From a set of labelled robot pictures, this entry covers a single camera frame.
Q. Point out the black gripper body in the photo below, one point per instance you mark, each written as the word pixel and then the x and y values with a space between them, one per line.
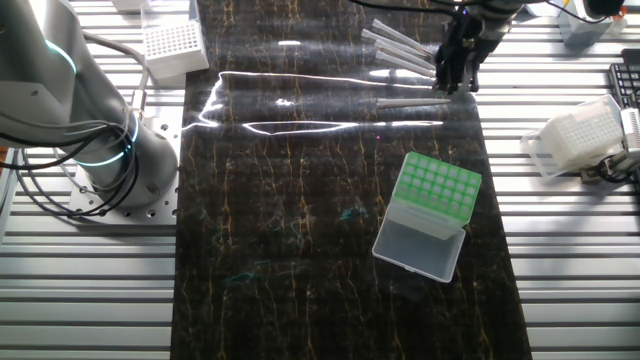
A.
pixel 462 40

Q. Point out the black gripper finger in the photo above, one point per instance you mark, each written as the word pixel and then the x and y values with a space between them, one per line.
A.
pixel 467 80
pixel 444 80

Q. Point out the green pipette tip holder box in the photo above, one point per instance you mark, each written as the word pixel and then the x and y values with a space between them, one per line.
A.
pixel 432 200

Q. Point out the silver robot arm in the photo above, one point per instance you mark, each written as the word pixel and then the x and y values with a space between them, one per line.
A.
pixel 50 100

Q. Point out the white tip rack clear lid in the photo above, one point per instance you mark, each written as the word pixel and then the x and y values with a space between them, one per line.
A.
pixel 580 132

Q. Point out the white tip rack left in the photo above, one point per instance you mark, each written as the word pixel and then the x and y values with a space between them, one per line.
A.
pixel 175 47

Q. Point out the black keyboard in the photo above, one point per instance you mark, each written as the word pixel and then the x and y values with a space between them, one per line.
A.
pixel 625 77

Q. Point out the black marble pattern mat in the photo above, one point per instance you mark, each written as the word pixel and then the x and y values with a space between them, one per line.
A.
pixel 320 225

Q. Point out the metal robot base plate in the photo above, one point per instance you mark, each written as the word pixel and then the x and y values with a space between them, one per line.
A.
pixel 165 150

